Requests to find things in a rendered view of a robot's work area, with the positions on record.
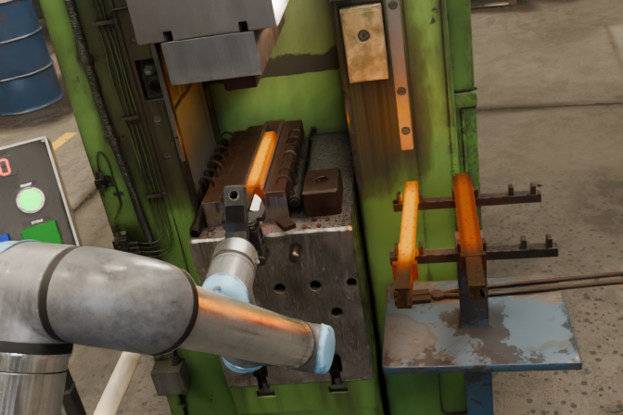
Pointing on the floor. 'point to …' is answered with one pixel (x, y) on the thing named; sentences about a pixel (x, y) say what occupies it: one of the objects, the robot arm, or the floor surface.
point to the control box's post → (72, 405)
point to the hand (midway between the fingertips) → (249, 195)
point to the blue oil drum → (24, 58)
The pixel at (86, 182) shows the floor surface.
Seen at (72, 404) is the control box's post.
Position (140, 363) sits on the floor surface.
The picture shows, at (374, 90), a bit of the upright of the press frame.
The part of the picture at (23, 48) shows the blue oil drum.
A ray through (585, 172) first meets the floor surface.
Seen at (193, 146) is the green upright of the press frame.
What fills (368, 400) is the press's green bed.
